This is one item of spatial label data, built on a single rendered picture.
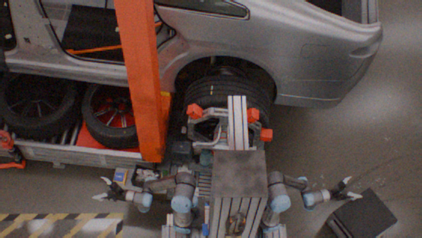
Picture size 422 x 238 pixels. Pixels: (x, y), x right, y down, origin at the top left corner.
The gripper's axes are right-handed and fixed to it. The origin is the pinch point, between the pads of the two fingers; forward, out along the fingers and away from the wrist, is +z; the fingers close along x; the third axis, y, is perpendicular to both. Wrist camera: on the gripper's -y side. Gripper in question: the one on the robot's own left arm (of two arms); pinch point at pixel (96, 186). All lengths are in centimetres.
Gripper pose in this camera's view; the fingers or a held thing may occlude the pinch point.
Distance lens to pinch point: 344.4
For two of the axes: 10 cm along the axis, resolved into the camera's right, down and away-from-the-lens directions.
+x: 2.2, -7.7, 6.1
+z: -9.7, -2.2, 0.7
